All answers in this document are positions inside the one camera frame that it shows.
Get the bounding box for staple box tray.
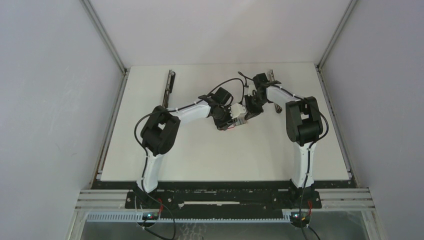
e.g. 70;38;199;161
234;117;248;127

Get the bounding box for red white staple box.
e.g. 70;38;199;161
226;124;236;130

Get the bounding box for white cable duct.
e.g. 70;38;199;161
85;211;291;223

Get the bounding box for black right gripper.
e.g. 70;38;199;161
244;94;268;121

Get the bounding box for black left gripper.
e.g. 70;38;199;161
212;105;238;131

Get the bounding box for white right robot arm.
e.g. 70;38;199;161
244;73;324;208

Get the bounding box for aluminium frame rail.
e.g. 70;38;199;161
80;0;128;183

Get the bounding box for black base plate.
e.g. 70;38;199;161
91;180;357;219

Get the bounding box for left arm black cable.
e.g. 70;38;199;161
133;77;246;239

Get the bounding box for black stapler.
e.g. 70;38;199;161
162;69;176;108

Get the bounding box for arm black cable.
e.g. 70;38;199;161
133;77;246;239
237;71;330;240

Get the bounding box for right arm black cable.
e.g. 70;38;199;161
237;71;330;240

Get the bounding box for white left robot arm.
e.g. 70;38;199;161
134;87;237;209

